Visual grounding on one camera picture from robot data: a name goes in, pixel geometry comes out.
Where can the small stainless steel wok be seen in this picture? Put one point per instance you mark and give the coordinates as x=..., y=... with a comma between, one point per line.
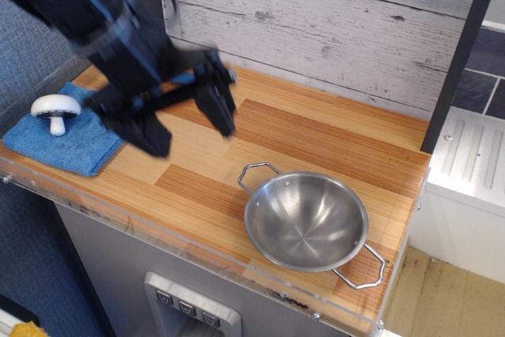
x=307, y=221

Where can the blue folded microfiber cloth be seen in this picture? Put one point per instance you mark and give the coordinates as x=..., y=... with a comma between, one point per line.
x=84, y=148

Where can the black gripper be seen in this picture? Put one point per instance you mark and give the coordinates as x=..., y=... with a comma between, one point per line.
x=146, y=72

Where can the silver toy dispenser panel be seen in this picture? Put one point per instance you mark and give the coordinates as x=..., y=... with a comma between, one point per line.
x=180, y=311

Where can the white ribbed cabinet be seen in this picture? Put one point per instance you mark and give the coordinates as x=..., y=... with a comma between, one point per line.
x=460, y=212

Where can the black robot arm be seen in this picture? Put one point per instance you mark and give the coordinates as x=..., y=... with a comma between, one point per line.
x=70, y=16

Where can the yellow object at corner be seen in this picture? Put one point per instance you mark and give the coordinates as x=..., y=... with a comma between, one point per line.
x=27, y=330

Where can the dark right frame post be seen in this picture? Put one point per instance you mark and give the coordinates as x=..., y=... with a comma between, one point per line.
x=463, y=50

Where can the white toy mushroom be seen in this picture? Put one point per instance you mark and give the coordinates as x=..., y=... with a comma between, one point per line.
x=57, y=108

